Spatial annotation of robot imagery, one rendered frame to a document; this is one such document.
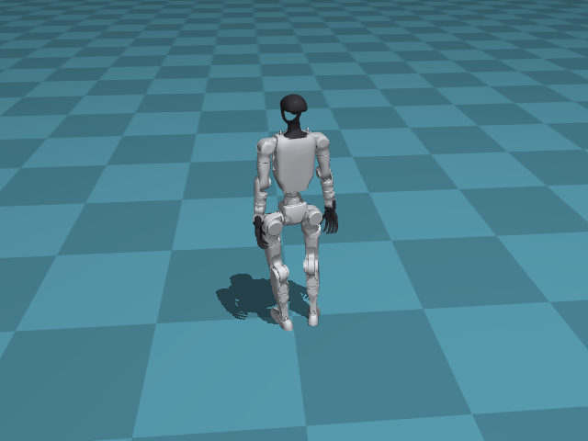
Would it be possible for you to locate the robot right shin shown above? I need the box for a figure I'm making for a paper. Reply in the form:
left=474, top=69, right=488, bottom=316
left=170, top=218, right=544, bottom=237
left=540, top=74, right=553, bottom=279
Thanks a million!
left=306, top=259, right=319, bottom=314

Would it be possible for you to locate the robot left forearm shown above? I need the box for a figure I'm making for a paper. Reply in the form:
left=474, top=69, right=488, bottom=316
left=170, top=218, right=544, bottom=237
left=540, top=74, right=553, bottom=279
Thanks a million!
left=253, top=177, right=267, bottom=222

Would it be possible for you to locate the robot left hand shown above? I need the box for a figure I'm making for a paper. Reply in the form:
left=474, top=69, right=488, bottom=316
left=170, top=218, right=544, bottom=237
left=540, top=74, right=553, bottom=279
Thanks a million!
left=253, top=216, right=268, bottom=249

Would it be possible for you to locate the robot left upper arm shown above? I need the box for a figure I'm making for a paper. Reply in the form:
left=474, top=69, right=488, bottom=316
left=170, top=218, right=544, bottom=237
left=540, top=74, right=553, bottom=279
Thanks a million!
left=256, top=137, right=277, bottom=189

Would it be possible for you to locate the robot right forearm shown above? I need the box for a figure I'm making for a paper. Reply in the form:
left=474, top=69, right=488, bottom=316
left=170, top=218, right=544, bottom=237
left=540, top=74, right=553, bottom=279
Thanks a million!
left=321, top=168, right=335, bottom=208

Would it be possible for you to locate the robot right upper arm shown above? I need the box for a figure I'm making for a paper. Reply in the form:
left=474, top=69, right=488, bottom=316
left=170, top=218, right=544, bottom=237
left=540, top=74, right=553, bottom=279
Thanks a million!
left=313, top=132, right=331, bottom=179

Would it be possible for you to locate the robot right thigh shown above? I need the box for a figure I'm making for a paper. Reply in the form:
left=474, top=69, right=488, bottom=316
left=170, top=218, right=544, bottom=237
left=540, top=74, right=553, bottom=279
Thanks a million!
left=301, top=205, right=322, bottom=275

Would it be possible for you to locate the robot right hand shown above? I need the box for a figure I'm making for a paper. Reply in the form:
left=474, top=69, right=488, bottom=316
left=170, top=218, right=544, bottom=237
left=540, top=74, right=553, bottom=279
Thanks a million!
left=320, top=200, right=338, bottom=234

